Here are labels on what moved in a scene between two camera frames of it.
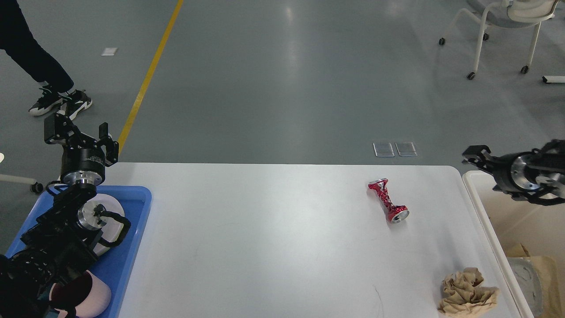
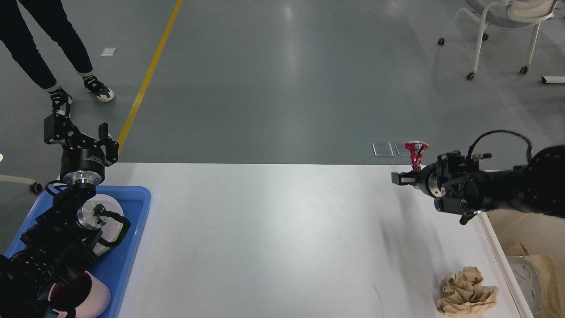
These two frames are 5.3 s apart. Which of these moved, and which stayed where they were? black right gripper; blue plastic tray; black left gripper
Moved: black right gripper
Stayed: black left gripper; blue plastic tray
